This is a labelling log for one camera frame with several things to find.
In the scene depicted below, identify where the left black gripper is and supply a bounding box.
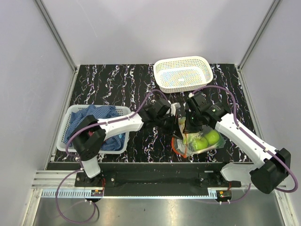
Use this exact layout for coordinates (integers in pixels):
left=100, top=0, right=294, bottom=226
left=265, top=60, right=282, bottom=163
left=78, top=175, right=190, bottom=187
left=155, top=114, right=183, bottom=140

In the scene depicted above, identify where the clear zip top bag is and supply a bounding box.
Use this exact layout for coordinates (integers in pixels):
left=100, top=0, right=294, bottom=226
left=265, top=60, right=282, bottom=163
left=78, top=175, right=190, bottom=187
left=171, top=117, right=225, bottom=158

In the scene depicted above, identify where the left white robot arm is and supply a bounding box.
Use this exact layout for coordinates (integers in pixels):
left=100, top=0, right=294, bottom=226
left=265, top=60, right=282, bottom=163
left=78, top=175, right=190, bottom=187
left=68, top=98, right=183, bottom=186

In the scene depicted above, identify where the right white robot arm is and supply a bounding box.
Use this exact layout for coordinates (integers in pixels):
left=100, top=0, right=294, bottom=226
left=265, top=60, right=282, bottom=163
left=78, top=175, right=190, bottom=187
left=186, top=93, right=291, bottom=194

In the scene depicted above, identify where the fake green apple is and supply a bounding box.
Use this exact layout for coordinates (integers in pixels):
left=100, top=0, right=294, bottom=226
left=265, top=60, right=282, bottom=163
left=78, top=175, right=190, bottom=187
left=191, top=137, right=208, bottom=151
left=204, top=130, right=220, bottom=146

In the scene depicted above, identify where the white perforated plastic basket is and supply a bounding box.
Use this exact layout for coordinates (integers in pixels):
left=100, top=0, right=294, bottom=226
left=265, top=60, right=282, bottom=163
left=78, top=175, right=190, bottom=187
left=153, top=56, right=213, bottom=94

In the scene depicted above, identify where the blue checkered cloth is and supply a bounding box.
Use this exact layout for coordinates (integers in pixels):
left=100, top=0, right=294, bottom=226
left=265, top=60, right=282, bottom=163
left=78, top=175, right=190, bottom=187
left=63, top=105, right=125, bottom=151

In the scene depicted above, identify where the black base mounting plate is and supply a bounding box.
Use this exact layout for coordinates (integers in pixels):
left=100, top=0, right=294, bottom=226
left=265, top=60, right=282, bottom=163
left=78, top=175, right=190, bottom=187
left=75, top=163, right=242, bottom=197

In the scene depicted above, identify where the white laundry basket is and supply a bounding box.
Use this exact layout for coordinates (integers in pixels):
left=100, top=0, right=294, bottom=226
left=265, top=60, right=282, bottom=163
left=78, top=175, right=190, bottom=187
left=56, top=105, right=132, bottom=155

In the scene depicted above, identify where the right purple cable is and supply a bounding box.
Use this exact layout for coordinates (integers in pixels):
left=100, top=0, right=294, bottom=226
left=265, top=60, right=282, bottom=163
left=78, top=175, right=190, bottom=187
left=189, top=85, right=299, bottom=203

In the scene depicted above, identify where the purple cable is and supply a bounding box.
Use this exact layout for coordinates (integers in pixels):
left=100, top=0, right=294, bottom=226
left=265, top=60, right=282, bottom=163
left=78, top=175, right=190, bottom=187
left=55, top=89, right=171, bottom=222
left=189, top=85, right=299, bottom=203

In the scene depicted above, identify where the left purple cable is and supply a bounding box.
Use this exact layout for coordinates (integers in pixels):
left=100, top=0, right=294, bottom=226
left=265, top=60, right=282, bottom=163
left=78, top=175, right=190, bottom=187
left=55, top=89, right=171, bottom=222

